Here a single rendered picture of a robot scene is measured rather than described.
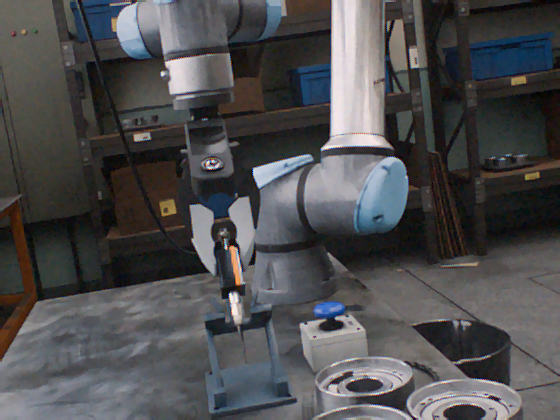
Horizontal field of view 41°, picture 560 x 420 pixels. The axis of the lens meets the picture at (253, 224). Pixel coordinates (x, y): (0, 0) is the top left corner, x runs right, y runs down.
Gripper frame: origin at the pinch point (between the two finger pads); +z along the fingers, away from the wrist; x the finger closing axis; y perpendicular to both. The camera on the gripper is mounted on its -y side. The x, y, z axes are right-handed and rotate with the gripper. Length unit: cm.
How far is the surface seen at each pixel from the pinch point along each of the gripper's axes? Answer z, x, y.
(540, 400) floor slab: 95, -102, 139
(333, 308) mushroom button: 8.2, -12.2, 2.3
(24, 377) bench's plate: 15.6, 30.4, 17.7
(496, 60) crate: -16, -183, 336
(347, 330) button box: 11.0, -13.5, 1.4
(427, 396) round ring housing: 12.5, -17.0, -18.0
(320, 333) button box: 11.1, -10.2, 2.0
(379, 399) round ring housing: 12.2, -12.2, -17.4
